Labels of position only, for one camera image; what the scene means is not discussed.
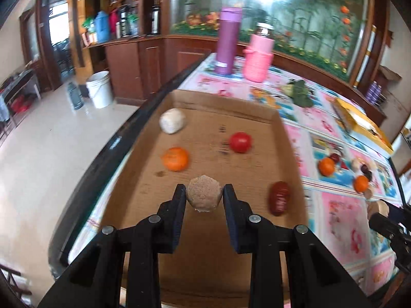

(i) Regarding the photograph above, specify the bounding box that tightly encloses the yellow cardboard box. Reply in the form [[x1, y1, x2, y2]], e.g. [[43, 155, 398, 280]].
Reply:
[[334, 98, 394, 155]]

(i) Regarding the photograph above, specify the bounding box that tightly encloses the black bench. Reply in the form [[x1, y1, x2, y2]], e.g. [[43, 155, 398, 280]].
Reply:
[[0, 69, 42, 129]]

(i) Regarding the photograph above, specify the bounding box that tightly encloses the green plastic bag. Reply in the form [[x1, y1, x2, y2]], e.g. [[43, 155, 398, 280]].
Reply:
[[82, 17, 98, 44]]

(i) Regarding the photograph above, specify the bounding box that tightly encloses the brown cardboard tray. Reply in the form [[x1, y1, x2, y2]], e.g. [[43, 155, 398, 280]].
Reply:
[[100, 89, 317, 308]]

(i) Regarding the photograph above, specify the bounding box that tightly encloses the floral glass panel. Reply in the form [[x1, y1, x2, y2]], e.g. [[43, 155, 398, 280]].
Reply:
[[169, 0, 370, 74]]

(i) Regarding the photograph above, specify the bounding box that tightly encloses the wooden chair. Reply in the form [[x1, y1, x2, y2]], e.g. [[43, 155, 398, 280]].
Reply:
[[0, 263, 33, 308]]

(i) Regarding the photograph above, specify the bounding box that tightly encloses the brown cardboard piece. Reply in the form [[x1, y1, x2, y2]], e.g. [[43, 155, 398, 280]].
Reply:
[[379, 65, 403, 84]]

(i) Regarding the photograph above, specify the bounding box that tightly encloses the blue thermos jug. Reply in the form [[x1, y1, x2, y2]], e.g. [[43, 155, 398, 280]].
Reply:
[[95, 11, 110, 43]]

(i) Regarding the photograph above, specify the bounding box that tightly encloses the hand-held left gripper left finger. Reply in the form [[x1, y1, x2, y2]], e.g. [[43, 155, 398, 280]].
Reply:
[[38, 184, 187, 308]]

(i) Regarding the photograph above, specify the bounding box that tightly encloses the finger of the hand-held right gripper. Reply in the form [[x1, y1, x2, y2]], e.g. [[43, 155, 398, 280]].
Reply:
[[369, 213, 411, 275], [388, 204, 411, 223]]

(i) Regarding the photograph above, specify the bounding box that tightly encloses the green leafy vegetable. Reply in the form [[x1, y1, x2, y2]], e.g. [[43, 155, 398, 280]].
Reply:
[[282, 80, 314, 108]]

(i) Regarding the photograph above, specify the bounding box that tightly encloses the red thermos jug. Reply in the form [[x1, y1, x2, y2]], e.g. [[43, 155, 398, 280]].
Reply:
[[108, 9, 119, 39]]

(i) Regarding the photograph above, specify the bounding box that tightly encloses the black steel flask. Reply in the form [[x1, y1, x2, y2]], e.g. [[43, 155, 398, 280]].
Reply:
[[118, 5, 130, 38]]

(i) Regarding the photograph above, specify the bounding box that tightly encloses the red tomato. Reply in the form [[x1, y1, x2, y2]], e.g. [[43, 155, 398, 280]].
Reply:
[[229, 131, 253, 153]]

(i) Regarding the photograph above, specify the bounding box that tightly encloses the wooden cabinet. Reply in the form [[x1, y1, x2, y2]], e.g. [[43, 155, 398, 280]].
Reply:
[[82, 35, 212, 106]]

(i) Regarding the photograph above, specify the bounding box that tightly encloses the white plastic bucket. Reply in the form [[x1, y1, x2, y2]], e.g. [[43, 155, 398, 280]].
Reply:
[[86, 71, 114, 109]]

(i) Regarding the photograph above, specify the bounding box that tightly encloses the orange tangerine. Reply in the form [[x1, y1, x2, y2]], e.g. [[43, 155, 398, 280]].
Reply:
[[161, 147, 189, 172], [354, 175, 370, 193], [319, 158, 336, 177]]

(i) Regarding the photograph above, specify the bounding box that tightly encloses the purple thermos bottle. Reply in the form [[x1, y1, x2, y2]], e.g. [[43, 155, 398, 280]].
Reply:
[[215, 6, 243, 76]]

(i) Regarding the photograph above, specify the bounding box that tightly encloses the jar with pink knitted sleeve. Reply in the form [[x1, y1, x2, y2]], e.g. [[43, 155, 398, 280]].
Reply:
[[242, 22, 275, 83]]

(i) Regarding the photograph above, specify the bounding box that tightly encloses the clear water jug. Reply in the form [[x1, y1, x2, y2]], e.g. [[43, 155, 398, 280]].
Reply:
[[66, 82, 85, 110]]

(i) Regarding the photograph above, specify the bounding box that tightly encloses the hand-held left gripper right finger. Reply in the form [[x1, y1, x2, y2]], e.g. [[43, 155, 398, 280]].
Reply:
[[223, 184, 373, 308]]

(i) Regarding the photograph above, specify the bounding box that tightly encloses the red bag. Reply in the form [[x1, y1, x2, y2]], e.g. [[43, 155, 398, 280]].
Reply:
[[10, 94, 34, 113]]

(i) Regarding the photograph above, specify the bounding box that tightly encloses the red jujube date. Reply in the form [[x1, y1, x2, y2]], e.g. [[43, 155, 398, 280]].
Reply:
[[268, 181, 292, 216]]

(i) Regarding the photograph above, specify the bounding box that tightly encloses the steel vacuum flask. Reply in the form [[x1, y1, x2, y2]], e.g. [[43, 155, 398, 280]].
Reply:
[[150, 5, 160, 36]]

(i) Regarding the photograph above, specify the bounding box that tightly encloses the green white packet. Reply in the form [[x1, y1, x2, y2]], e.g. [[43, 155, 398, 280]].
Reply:
[[128, 11, 139, 36]]

